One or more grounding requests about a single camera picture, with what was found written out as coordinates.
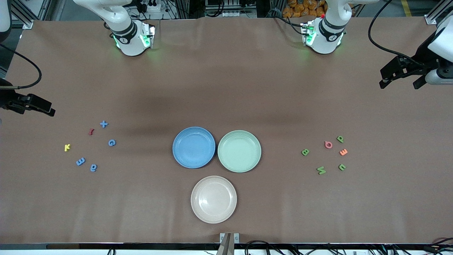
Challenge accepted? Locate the aluminium frame post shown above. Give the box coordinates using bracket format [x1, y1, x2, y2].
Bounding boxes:
[425, 0, 453, 25]
[11, 0, 48, 29]

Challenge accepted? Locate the black cable bundle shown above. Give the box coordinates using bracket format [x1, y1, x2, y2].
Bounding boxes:
[244, 237, 453, 255]

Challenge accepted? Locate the pile of orange objects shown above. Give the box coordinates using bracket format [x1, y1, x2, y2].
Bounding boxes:
[283, 0, 326, 18]

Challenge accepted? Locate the brown table cover sheet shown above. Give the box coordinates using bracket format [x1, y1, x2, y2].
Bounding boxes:
[0, 16, 453, 245]

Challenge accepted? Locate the white power strip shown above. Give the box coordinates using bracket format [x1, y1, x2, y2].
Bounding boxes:
[140, 0, 163, 13]

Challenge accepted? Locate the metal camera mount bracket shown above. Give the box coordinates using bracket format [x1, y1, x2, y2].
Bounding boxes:
[219, 232, 240, 255]

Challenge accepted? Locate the blue round plate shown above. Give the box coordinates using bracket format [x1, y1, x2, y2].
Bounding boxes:
[172, 126, 216, 169]

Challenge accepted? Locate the light green round plate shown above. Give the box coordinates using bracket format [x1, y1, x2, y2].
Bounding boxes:
[217, 130, 262, 173]

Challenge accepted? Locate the beige round plate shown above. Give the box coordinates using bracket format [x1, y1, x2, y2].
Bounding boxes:
[190, 175, 237, 224]

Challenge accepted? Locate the black table edge rail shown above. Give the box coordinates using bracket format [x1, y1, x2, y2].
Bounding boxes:
[0, 242, 453, 250]

